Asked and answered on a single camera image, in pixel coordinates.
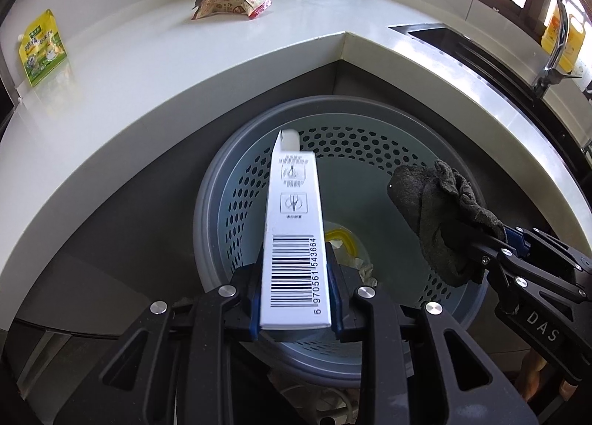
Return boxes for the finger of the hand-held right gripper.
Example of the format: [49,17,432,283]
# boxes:
[503,224,592,276]
[455,220,591,304]

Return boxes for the chrome sink faucet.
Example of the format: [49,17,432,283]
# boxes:
[532,0,584,98]

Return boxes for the grey perforated waste bin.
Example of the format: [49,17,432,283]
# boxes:
[192,96,491,389]

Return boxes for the red and white snack wrapper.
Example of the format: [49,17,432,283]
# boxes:
[192,0,273,21]

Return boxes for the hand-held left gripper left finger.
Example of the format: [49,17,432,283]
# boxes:
[51,262,264,425]

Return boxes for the dark grey cloth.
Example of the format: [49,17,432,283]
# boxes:
[387,160,508,287]

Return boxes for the yellow oil bottle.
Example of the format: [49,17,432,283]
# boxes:
[541,0,587,75]

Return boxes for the steel kitchen sink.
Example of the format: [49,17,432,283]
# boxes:
[387,22,592,149]

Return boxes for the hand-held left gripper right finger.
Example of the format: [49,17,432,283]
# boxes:
[326,242,528,425]

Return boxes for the green and white carton box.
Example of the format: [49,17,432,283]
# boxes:
[259,128,334,331]

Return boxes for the person's right hand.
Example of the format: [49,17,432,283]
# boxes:
[514,345,574,404]

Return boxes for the yellow green spout pouch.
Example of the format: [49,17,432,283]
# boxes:
[17,9,70,88]

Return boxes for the printed paper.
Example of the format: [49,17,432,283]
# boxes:
[342,254,381,290]

